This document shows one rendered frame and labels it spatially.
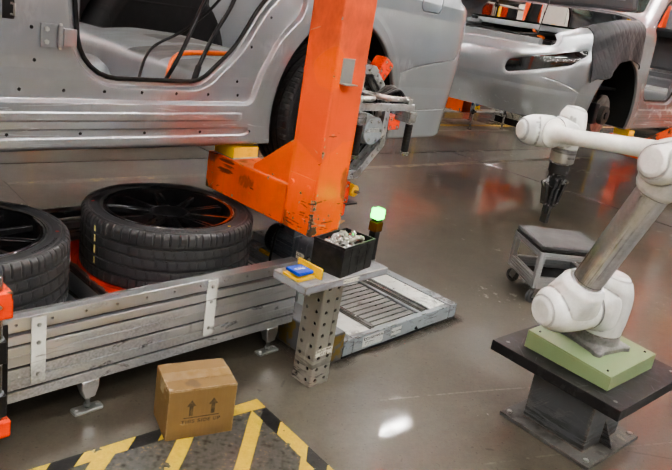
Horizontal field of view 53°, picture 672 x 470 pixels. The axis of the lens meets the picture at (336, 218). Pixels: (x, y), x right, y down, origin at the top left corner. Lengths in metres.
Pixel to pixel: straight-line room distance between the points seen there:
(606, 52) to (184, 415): 4.27
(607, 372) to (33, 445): 1.81
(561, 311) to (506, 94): 3.27
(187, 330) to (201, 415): 0.34
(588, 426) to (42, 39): 2.22
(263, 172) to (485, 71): 3.04
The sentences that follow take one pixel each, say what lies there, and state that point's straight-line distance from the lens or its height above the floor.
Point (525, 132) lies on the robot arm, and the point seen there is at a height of 1.04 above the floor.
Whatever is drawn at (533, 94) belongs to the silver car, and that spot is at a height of 0.95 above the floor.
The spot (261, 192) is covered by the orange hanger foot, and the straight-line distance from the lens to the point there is 2.69.
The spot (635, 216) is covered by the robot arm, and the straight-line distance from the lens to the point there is 2.16.
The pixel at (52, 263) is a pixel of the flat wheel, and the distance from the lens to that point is 2.26.
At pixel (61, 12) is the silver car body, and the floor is 1.19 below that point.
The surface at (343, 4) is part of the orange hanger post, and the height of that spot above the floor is 1.36.
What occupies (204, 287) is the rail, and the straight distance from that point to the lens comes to 2.38.
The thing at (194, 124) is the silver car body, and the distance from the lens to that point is 2.69.
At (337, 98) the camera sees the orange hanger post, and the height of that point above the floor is 1.04.
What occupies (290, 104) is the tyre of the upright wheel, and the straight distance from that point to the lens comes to 2.96.
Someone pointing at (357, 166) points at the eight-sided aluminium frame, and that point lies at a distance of 3.26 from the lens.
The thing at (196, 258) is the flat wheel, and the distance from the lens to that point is 2.47.
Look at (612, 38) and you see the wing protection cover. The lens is 5.57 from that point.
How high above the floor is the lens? 1.35
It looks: 17 degrees down
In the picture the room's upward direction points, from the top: 9 degrees clockwise
